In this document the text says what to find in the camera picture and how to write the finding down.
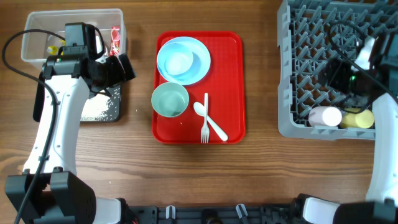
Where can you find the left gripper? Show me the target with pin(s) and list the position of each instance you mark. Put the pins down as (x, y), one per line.
(119, 76)

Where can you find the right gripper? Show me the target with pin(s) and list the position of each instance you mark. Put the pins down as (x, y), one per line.
(340, 69)

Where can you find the white rice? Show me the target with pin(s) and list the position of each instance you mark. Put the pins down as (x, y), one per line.
(103, 108)

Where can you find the pale pink plastic cup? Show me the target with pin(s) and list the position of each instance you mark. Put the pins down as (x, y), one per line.
(325, 116)

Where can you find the red clear plastic wrapper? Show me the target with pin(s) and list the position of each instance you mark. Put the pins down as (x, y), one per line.
(115, 41)

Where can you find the yellow plastic cup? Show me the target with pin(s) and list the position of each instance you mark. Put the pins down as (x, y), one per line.
(353, 119)

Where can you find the yellow candy wrapper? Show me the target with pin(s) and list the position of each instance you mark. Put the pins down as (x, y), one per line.
(54, 50)

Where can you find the mint green bowl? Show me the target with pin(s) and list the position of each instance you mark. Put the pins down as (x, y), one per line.
(170, 99)

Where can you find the white tissue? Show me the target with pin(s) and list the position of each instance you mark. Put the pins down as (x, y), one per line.
(99, 45)

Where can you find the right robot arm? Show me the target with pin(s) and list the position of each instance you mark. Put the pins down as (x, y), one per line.
(373, 75)

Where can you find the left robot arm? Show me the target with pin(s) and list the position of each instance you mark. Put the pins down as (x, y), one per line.
(48, 190)

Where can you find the grey dishwasher rack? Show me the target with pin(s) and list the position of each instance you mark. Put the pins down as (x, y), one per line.
(304, 52)

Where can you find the clear plastic waste bin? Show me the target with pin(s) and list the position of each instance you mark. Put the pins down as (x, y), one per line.
(35, 44)

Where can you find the black plastic tray bin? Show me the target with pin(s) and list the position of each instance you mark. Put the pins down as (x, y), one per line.
(39, 102)

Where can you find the light blue small bowl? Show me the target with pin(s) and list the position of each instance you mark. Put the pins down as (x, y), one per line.
(174, 59)

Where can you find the light blue plate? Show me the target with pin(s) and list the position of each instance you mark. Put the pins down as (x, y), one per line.
(201, 62)

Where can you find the white plastic spoon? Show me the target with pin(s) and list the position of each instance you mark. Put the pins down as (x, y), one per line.
(200, 110)

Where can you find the red serving tray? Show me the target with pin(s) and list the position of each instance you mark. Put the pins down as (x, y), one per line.
(224, 84)

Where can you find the white plastic fork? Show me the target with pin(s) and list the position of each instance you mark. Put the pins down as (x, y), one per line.
(205, 132)

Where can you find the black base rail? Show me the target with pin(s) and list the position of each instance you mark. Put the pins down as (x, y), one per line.
(266, 214)

